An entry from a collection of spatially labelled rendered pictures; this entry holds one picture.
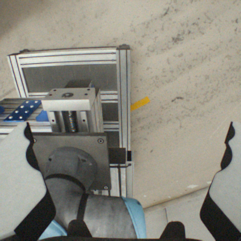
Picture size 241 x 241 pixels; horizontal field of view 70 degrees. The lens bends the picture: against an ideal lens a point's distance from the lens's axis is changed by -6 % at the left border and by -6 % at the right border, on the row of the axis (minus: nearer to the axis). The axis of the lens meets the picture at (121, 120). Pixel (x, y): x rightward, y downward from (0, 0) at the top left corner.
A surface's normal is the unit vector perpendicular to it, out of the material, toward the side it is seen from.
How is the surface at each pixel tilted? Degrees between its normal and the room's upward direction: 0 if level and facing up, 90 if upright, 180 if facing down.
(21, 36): 0
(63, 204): 84
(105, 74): 0
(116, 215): 73
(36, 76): 0
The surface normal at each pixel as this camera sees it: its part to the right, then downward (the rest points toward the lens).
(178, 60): -0.04, 0.51
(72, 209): 0.09, -0.72
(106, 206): 0.10, -0.87
